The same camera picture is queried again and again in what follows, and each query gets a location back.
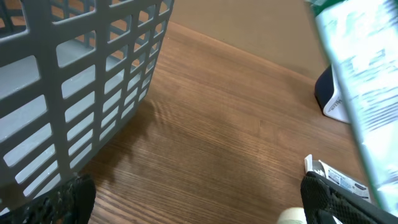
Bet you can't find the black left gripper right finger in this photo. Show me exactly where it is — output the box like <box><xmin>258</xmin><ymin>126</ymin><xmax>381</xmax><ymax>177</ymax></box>
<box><xmin>300</xmin><ymin>171</ymin><xmax>397</xmax><ymax>224</ymax></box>

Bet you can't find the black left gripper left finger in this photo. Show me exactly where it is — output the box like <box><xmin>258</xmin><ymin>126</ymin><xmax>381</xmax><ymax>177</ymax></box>
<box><xmin>1</xmin><ymin>174</ymin><xmax>96</xmax><ymax>224</ymax></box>

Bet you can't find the green lid jar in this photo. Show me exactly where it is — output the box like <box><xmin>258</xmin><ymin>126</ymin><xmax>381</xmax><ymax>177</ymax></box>
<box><xmin>276</xmin><ymin>207</ymin><xmax>307</xmax><ymax>224</ymax></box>

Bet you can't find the green glove package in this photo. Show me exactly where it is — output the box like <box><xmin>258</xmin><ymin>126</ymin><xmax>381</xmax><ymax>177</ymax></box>
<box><xmin>308</xmin><ymin>0</ymin><xmax>397</xmax><ymax>215</ymax></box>

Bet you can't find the white barcode scanner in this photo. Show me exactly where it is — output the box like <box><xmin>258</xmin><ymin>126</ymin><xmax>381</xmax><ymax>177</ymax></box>
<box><xmin>314</xmin><ymin>65</ymin><xmax>349</xmax><ymax>123</ymax></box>

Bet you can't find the grey plastic lattice basket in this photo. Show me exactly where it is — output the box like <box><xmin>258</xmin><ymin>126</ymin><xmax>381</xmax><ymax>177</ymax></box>
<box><xmin>1</xmin><ymin>0</ymin><xmax>174</xmax><ymax>213</ymax></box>

